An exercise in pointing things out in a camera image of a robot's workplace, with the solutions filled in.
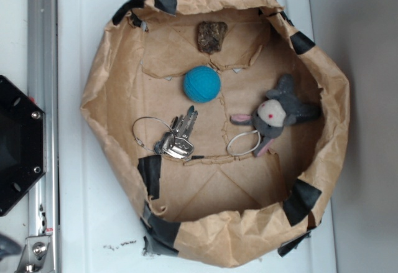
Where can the silver keys bunch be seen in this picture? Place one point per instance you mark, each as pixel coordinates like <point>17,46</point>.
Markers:
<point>175,141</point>

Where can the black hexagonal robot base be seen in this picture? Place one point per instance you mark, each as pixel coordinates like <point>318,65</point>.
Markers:
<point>22,145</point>

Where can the blue yarn ball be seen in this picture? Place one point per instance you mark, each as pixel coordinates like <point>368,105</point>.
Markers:
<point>201,84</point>

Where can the white elastic loop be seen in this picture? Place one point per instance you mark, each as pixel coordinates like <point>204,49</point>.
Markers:
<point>234,152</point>

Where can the grey plush donkey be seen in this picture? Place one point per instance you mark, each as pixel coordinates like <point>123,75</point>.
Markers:
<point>281,108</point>

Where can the brown paper bag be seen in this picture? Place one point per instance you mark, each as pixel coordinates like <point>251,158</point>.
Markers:
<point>216,208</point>

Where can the brown rock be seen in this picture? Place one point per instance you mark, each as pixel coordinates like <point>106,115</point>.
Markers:
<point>211,36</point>

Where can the white plastic tray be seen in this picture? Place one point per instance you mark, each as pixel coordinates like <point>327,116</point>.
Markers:
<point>99,230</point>

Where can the aluminium frame rail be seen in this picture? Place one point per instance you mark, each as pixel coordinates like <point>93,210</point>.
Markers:
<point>42,85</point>

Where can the metal corner bracket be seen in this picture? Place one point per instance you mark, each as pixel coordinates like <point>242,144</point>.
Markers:
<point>37,255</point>

